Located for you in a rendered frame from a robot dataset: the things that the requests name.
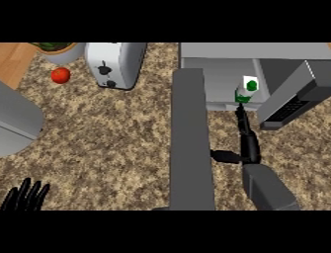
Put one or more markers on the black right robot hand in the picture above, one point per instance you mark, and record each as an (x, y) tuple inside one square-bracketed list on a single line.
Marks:
[(249, 145)]

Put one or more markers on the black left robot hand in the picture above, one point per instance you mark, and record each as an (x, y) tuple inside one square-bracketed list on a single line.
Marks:
[(26, 198)]

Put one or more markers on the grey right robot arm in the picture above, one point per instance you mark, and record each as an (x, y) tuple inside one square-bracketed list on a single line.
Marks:
[(268, 188)]

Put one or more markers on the dark grey microwave door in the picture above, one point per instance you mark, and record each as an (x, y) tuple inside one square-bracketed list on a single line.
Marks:
[(191, 140)]

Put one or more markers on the white and green milk carton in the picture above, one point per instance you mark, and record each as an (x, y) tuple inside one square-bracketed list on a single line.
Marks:
[(246, 90)]

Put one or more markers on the grey microwave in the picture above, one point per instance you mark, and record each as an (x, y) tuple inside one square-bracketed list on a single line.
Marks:
[(265, 82)]

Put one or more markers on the grey rounded appliance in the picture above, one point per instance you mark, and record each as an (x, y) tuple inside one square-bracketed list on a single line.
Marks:
[(5, 117)]

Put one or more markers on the silver toaster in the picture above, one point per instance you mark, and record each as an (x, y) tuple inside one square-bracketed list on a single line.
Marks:
[(116, 65)]

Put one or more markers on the red tomato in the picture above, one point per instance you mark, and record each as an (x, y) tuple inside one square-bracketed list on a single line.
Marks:
[(60, 75)]

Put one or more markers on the grey pot with green plant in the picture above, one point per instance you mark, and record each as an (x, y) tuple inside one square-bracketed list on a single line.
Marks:
[(61, 51)]

